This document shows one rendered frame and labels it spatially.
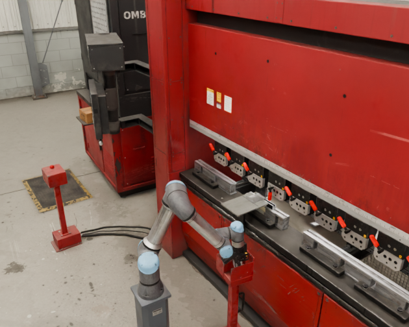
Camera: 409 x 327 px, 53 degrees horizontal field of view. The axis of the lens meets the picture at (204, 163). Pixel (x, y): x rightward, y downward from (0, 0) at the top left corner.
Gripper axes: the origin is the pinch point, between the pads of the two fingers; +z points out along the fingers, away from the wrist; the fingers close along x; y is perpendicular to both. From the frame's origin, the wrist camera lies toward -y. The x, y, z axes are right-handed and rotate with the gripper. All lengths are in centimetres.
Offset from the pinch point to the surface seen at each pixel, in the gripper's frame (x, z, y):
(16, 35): 709, -55, -82
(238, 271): -4.8, -3.9, -0.9
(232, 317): 2.4, 41.8, -3.5
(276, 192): 14, -38, 38
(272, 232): 8.2, -11.5, 32.3
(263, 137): 29, -70, 39
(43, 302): 106, 63, -121
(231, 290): 3.1, 18.4, -2.8
